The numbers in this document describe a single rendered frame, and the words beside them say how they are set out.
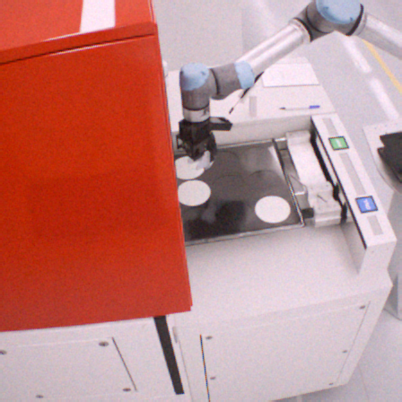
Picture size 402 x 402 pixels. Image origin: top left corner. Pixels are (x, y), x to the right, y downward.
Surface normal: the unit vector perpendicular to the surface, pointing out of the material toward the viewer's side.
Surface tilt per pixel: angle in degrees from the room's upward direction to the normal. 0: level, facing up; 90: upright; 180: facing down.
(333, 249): 0
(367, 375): 0
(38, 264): 90
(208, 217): 0
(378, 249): 90
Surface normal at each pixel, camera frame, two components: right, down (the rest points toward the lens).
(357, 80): -0.06, -0.67
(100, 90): 0.15, 0.73
